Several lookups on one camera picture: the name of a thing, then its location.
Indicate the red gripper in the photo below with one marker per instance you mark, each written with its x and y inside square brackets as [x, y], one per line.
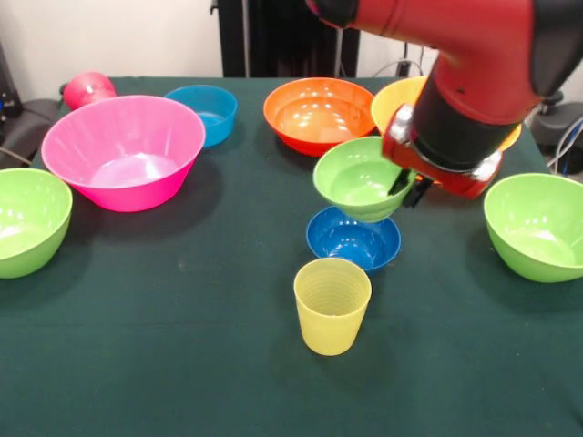
[451, 179]

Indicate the small green plastic bowl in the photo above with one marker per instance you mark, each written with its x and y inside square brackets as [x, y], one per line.
[355, 182]

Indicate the yellow plastic cup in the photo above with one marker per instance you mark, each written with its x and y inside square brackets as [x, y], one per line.
[332, 318]

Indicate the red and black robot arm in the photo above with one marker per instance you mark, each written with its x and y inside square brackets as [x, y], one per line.
[478, 45]

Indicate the black computer tower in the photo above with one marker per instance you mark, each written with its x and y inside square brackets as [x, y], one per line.
[7, 91]

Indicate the dark blue plastic bowl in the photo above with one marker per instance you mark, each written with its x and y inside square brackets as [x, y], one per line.
[350, 248]

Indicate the large orange plastic bowl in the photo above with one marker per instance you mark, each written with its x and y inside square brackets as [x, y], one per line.
[391, 104]

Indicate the red-orange plastic bowl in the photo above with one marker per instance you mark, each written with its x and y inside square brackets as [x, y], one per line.
[319, 114]

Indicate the black power adapter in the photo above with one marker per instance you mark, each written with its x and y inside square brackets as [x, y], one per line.
[403, 68]

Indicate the large green plastic bowl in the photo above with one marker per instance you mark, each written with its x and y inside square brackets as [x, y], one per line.
[537, 227]
[27, 227]

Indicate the light blue plastic bowl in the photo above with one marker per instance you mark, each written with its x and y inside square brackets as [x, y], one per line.
[214, 114]

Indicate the dark green tablecloth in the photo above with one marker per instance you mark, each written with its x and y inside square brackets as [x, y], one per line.
[182, 364]

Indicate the large pink plastic bowl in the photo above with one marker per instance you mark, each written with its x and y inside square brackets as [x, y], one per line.
[123, 155]

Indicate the red plastic cup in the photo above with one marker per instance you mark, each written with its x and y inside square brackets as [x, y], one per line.
[86, 88]

